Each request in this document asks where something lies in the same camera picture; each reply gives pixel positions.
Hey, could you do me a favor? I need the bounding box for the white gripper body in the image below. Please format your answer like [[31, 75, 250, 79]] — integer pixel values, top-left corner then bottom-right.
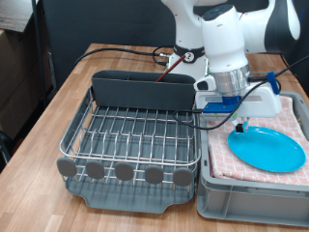
[[195, 85, 283, 119]]

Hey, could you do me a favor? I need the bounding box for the brown wooden spoon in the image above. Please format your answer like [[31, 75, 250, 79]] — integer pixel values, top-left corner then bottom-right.
[[155, 53, 187, 83]]

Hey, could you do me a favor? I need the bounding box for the black camera cable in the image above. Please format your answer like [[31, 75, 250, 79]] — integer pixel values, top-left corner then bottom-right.
[[173, 54, 309, 131]]

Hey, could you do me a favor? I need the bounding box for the pink checked cloth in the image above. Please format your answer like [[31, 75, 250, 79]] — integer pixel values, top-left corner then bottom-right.
[[206, 95, 309, 187]]

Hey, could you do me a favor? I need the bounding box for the blue cable clip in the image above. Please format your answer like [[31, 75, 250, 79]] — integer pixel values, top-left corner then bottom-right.
[[266, 71, 282, 95]]

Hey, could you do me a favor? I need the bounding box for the black metal pole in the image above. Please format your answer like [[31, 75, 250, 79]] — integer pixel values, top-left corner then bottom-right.
[[31, 0, 49, 107]]

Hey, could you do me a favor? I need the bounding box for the wooden board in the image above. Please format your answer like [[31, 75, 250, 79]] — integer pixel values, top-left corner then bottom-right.
[[0, 0, 39, 34]]

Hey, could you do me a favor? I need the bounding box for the dark fabric partition panel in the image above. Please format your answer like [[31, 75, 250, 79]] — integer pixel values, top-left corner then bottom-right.
[[42, 0, 309, 95]]

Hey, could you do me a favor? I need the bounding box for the cardboard box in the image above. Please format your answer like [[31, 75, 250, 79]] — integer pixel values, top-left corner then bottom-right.
[[0, 28, 52, 139]]

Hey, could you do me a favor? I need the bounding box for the grey plastic crate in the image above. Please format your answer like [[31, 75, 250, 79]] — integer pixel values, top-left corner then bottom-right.
[[195, 90, 309, 227]]

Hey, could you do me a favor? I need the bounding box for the blue oval plate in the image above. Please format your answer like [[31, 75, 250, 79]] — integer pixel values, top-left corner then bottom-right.
[[227, 126, 307, 173]]

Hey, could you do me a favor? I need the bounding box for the grey dish drying rack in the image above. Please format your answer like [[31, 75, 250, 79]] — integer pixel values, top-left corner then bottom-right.
[[64, 96, 198, 215]]

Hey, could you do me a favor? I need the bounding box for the dark grey cutlery holder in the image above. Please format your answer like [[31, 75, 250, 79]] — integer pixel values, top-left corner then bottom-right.
[[91, 70, 197, 113]]

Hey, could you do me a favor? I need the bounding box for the blue mounted wrist camera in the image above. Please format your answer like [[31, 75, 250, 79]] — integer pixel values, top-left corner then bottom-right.
[[201, 95, 242, 122]]

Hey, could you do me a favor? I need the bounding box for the metal wire dish rack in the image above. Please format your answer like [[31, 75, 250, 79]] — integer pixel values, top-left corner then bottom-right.
[[56, 85, 202, 191]]

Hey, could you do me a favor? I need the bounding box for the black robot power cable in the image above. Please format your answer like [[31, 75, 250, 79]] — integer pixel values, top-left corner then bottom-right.
[[74, 44, 177, 67]]

